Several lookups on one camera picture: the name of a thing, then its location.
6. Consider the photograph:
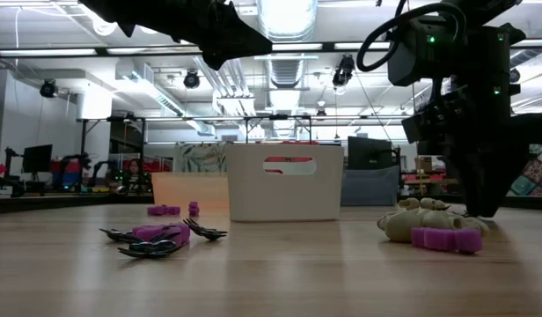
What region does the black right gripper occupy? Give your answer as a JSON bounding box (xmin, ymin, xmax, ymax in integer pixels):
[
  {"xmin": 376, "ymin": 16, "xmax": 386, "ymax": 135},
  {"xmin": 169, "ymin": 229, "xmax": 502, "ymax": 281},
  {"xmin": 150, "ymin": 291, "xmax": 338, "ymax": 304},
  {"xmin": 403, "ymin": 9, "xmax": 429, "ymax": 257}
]
[{"xmin": 402, "ymin": 87, "xmax": 542, "ymax": 218}]

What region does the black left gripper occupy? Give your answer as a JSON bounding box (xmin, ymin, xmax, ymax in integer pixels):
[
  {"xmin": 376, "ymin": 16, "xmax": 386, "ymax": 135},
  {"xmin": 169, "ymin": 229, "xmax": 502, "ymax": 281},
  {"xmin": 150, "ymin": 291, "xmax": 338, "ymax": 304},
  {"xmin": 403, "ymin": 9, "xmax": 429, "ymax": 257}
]
[{"xmin": 165, "ymin": 0, "xmax": 273, "ymax": 71}]

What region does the colourful patchwork quilt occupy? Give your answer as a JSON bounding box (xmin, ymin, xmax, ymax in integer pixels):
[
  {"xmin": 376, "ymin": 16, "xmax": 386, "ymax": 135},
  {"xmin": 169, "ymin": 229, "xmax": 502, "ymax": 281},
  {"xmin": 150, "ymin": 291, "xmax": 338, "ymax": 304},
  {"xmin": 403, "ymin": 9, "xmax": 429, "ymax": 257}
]
[{"xmin": 510, "ymin": 144, "xmax": 542, "ymax": 197}]

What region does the wooden background table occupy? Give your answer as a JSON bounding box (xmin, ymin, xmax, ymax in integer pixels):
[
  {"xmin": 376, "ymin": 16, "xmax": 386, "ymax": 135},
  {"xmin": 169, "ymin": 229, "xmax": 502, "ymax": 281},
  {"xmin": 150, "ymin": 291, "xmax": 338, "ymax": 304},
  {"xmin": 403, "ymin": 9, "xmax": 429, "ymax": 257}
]
[{"xmin": 402, "ymin": 173, "xmax": 457, "ymax": 197}]

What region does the black ceiling spotlight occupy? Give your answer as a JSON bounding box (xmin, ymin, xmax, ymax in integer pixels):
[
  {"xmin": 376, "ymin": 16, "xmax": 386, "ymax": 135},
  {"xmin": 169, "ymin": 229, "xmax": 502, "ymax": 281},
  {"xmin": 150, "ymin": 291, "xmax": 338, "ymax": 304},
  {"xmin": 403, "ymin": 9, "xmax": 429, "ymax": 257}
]
[
  {"xmin": 331, "ymin": 53, "xmax": 356, "ymax": 88},
  {"xmin": 183, "ymin": 70, "xmax": 201, "ymax": 91},
  {"xmin": 39, "ymin": 78, "xmax": 59, "ymax": 100}
]

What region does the black beam with light strips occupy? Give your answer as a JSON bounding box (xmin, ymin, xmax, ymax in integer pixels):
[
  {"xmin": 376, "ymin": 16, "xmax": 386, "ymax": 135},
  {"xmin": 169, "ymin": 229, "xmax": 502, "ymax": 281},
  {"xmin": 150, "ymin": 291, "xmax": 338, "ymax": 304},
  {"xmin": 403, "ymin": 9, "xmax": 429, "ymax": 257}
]
[{"xmin": 0, "ymin": 38, "xmax": 542, "ymax": 59}]

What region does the grey translucent plastic bin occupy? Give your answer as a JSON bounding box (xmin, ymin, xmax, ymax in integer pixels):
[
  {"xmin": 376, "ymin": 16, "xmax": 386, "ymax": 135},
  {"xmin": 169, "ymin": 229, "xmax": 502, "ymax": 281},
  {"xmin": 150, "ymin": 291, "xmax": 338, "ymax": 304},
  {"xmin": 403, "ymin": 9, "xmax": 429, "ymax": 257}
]
[{"xmin": 340, "ymin": 165, "xmax": 400, "ymax": 207}]

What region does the black computer monitor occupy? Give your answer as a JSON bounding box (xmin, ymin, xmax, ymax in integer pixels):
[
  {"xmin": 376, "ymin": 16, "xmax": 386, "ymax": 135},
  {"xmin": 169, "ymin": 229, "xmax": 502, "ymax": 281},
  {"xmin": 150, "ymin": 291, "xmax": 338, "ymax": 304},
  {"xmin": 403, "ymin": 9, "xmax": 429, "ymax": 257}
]
[
  {"xmin": 22, "ymin": 144, "xmax": 54, "ymax": 174},
  {"xmin": 347, "ymin": 136, "xmax": 394, "ymax": 171}
]

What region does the floral patterned board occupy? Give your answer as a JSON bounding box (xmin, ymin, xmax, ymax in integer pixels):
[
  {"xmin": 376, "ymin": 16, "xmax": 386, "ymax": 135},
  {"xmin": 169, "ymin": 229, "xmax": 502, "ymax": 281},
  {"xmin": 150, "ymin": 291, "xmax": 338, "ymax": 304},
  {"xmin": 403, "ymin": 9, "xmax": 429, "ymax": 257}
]
[{"xmin": 172, "ymin": 142, "xmax": 231, "ymax": 173}]

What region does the orange translucent plastic bin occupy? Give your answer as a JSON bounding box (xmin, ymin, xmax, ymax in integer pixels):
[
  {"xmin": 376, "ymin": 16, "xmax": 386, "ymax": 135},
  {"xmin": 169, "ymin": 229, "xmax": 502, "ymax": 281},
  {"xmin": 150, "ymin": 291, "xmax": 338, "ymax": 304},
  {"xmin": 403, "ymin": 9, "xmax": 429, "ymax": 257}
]
[{"xmin": 150, "ymin": 171, "xmax": 231, "ymax": 210}]

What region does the person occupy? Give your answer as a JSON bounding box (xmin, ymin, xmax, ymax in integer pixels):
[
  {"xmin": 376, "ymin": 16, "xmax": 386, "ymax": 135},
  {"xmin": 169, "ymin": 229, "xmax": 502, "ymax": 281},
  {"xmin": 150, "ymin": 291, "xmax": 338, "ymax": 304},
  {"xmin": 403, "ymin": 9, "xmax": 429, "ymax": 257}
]
[{"xmin": 122, "ymin": 158, "xmax": 145, "ymax": 188}]

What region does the silver ceiling air duct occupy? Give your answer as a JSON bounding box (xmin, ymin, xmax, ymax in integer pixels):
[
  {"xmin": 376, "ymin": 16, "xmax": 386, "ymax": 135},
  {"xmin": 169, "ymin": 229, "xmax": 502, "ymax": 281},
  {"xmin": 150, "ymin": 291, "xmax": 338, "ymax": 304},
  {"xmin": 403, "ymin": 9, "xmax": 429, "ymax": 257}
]
[{"xmin": 256, "ymin": 0, "xmax": 319, "ymax": 140}]

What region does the white ceiling ventilation duct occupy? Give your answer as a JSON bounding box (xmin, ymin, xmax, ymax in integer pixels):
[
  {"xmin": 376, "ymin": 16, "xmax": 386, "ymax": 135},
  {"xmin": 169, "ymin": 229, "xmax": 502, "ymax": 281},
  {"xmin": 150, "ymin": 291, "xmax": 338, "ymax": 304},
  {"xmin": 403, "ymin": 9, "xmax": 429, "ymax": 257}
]
[{"xmin": 114, "ymin": 56, "xmax": 217, "ymax": 137}]

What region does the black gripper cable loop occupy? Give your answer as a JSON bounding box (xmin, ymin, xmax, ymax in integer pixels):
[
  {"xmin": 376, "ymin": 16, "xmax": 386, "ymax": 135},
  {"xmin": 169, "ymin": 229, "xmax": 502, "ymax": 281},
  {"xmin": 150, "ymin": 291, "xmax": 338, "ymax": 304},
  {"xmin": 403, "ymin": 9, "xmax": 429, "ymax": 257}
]
[{"xmin": 355, "ymin": 1, "xmax": 469, "ymax": 74}]

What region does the white plastic bin with handles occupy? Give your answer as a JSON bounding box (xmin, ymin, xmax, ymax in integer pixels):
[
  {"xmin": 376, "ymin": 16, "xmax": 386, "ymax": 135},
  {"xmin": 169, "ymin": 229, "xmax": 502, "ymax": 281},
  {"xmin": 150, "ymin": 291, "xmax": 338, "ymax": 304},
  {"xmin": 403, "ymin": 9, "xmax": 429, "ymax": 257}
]
[{"xmin": 226, "ymin": 144, "xmax": 345, "ymax": 223}]

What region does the black background workstation frame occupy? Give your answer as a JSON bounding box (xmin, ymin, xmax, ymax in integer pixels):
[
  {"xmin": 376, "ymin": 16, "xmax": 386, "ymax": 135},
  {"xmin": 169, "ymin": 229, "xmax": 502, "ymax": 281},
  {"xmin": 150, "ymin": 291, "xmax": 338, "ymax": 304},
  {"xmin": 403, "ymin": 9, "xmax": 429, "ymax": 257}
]
[{"xmin": 76, "ymin": 113, "xmax": 315, "ymax": 195}]

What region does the black aluminium table frame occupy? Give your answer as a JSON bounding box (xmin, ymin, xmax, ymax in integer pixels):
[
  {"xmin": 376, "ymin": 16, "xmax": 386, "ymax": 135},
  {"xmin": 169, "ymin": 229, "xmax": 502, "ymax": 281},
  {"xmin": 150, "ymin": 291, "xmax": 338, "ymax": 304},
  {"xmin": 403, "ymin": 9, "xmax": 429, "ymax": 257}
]
[{"xmin": 0, "ymin": 193, "xmax": 542, "ymax": 216}]

